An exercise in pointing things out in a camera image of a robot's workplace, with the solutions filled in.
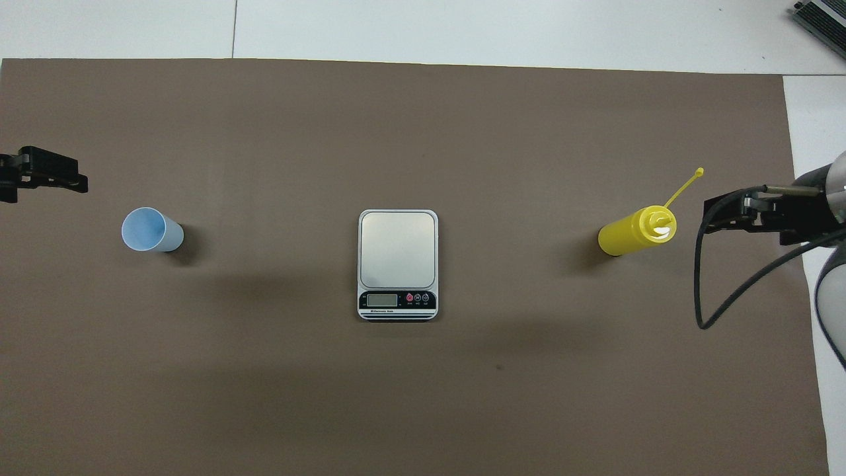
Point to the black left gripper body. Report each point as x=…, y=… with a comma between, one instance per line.
x=8, y=173

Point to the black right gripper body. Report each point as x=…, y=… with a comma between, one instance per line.
x=803, y=218

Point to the yellow squeeze bottle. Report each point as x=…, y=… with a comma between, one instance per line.
x=624, y=238

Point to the light blue plastic cup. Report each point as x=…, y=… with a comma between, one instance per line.
x=142, y=229

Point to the silver digital kitchen scale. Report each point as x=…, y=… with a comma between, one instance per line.
x=396, y=248

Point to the grey ribbed metal profile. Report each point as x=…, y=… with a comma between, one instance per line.
x=823, y=20

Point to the brown paper table mat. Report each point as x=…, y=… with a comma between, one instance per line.
x=264, y=396

